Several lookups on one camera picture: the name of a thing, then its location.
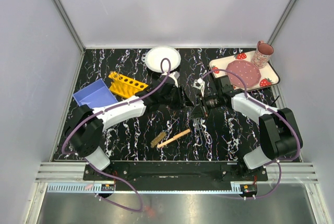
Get clear glass test tube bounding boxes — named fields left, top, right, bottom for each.
left=110, top=72, right=123, bottom=85

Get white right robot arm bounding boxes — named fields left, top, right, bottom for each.
left=189, top=76, right=303, bottom=170

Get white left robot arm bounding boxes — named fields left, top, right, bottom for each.
left=62, top=72, right=194, bottom=171

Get pink dotted plate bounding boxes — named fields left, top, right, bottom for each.
left=226, top=60, right=261, bottom=88

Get white paper plate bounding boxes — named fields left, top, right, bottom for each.
left=145, top=46, right=181, bottom=73

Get strawberry pattern tray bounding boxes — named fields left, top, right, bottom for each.
left=209, top=51, right=280, bottom=91

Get brown test tube brush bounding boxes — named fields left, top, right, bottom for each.
left=150, top=131, right=166, bottom=148

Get wooden test tube clamp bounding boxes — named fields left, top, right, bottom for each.
left=157, top=128, right=191, bottom=148

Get yellow test tube rack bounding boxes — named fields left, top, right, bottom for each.
left=109, top=74, right=148, bottom=99

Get pink patterned mug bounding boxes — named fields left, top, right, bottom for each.
left=252, top=41, right=274, bottom=68

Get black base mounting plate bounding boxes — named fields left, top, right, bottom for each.
left=83, top=160, right=269, bottom=191

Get blue plastic bin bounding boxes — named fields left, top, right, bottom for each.
left=73, top=79, right=118, bottom=109

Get metal wire tongs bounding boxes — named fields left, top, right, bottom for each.
left=193, top=119, right=206, bottom=145

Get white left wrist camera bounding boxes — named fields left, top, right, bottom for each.
left=166, top=71, right=180, bottom=87

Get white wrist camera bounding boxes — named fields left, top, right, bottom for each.
left=166, top=71, right=180, bottom=87
left=192, top=78, right=206, bottom=97

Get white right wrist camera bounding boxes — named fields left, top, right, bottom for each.
left=192, top=78, right=206, bottom=97

